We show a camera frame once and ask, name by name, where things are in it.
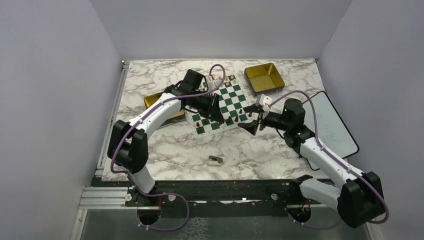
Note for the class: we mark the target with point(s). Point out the white tablet with black frame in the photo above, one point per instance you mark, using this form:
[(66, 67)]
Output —
[(332, 130)]

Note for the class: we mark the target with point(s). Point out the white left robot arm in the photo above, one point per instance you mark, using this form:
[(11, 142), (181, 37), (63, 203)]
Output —
[(128, 145)]

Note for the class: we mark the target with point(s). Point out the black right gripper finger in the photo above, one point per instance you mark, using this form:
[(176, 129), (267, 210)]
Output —
[(253, 109), (250, 127)]

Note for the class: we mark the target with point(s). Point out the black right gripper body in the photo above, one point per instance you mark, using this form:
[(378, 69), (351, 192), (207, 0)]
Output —
[(275, 120)]

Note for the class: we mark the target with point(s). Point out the green white chess board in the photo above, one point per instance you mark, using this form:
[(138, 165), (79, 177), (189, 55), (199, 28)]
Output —
[(231, 100)]

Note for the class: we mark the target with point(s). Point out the empty gold tin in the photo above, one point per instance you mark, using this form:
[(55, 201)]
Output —
[(263, 79)]

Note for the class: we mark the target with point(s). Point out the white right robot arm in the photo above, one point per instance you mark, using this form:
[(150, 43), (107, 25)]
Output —
[(356, 196)]

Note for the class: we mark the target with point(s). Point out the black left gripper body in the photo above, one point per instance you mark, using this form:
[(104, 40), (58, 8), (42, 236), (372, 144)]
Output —
[(205, 103)]

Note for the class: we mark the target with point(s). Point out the gold tin with dark pieces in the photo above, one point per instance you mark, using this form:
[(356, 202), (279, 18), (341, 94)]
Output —
[(162, 106)]

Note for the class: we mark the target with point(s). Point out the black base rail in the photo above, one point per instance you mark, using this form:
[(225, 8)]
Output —
[(226, 198)]

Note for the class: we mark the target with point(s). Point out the light wooden chess pieces row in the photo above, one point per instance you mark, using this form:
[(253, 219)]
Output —
[(213, 81)]

